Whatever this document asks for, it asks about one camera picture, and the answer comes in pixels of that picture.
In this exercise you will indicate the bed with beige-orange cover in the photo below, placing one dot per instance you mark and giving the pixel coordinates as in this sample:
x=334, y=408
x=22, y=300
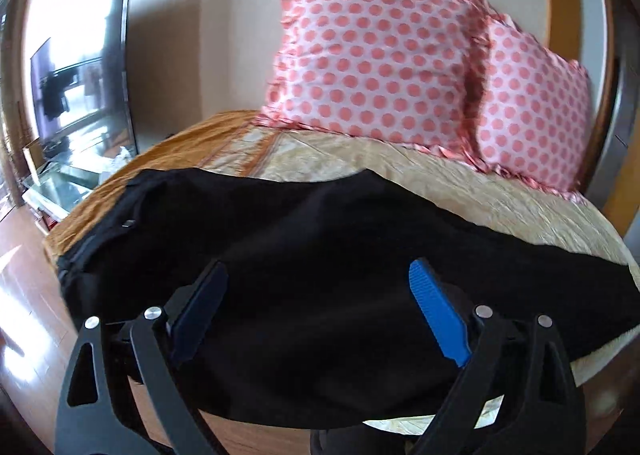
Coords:
x=500, y=195

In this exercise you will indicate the black flat screen television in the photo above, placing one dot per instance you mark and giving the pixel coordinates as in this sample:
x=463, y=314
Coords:
x=87, y=80

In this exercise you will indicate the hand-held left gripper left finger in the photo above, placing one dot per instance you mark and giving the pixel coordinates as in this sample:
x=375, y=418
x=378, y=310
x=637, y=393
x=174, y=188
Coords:
x=199, y=306

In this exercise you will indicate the pink polka dot pillow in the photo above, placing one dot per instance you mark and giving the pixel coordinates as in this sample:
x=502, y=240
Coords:
x=372, y=60
x=532, y=110

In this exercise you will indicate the glass television stand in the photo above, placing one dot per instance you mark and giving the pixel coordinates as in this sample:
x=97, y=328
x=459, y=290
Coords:
x=65, y=180

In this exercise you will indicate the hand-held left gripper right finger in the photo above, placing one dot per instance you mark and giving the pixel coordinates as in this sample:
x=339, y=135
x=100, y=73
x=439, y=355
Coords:
x=436, y=311

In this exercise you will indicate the black pants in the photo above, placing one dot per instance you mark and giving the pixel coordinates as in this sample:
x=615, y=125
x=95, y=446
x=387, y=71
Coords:
x=320, y=285

